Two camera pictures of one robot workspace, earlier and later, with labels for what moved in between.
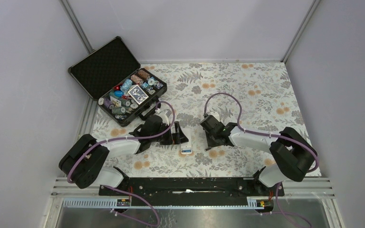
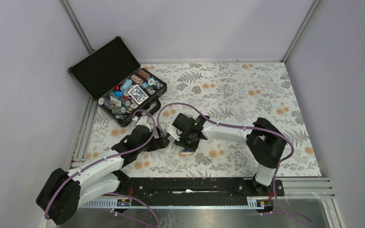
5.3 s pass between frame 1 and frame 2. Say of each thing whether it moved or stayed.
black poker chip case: stayed
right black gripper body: moved
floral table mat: stayed
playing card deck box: stayed
